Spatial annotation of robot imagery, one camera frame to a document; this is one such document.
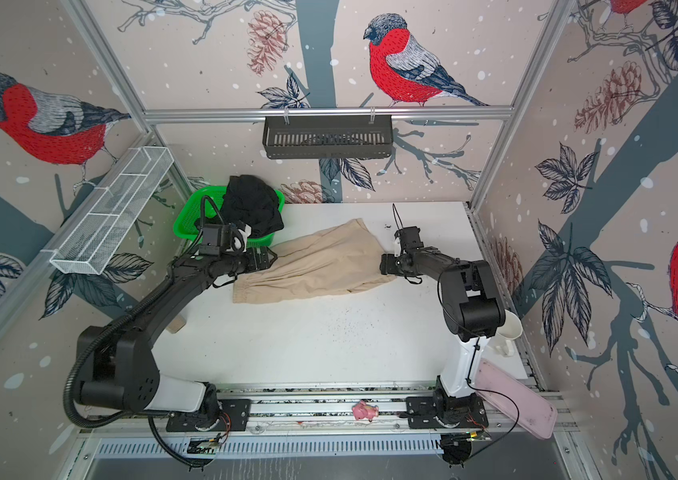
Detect beige drawstring shorts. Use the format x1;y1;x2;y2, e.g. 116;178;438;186
232;219;394;304

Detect black shorts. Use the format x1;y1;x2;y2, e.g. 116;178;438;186
220;175;284;238

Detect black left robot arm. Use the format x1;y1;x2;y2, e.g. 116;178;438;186
62;218;278;470

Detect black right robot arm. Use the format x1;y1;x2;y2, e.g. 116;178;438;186
380;226;506;425

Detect green plastic perforated basket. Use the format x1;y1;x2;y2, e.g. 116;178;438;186
173;186;285;247

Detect small glass jar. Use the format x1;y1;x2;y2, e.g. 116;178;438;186
166;315;187;334

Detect white mug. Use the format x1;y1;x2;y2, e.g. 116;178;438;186
490;310;523;357

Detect black hanging slotted basket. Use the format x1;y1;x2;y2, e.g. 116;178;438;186
262;115;394;160

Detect pink toy figure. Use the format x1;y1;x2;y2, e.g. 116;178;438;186
352;400;379;423

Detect pink cloth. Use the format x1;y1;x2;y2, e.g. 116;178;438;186
472;359;558;440

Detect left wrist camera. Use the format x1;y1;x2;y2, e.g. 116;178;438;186
230;221;252;253

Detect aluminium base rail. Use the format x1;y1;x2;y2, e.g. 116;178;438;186
95;385;528;463

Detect white wire mesh shelf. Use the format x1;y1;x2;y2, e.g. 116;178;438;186
50;146;174;275

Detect horizontal aluminium rail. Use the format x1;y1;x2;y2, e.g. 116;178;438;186
142;105;515;125

